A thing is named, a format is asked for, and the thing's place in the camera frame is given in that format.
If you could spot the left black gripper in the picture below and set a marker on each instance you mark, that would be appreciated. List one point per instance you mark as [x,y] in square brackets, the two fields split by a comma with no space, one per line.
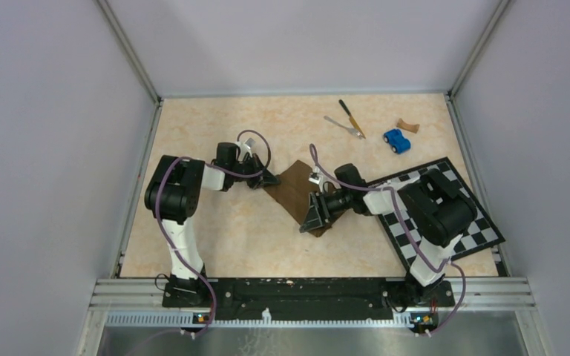
[267,178]

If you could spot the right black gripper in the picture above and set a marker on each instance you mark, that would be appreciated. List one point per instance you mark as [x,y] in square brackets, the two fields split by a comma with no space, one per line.
[319,212]

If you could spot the brown cloth napkin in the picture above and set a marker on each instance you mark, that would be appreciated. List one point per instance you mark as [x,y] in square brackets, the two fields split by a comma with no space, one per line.
[292,193]

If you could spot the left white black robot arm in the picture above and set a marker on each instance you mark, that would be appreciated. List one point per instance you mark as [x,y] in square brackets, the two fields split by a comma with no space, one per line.
[172,196]

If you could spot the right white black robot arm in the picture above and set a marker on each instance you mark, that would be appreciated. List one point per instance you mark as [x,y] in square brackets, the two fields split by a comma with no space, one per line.
[431,212]

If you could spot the blue toy car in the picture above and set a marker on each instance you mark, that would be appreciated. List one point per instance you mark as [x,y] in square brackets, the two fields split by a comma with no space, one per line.
[397,142]

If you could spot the small brown wooden piece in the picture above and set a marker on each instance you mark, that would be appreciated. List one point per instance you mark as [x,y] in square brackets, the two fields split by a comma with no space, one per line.
[413,128]

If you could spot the black white checkerboard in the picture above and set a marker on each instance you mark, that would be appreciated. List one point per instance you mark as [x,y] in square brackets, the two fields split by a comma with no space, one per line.
[482,234]

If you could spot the black-handled knife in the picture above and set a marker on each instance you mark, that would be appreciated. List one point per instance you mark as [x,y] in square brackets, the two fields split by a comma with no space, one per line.
[353,122]

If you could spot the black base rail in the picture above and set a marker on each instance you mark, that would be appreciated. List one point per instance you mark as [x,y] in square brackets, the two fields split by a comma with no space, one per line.
[306,299]

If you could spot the aluminium frame rail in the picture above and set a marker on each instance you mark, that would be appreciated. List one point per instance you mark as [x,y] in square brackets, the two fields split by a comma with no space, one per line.
[497,294]

